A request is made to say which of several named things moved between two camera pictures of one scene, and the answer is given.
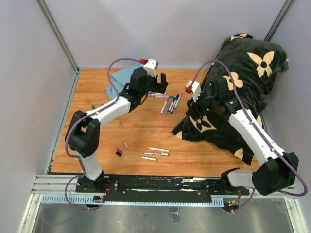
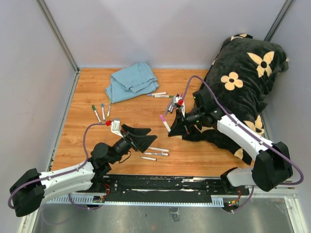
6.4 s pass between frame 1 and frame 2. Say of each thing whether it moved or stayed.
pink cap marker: moved
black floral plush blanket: stayed
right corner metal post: stayed
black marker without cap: stayed
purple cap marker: stayed
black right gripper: moved
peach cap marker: stayed
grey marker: stayed
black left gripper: moved
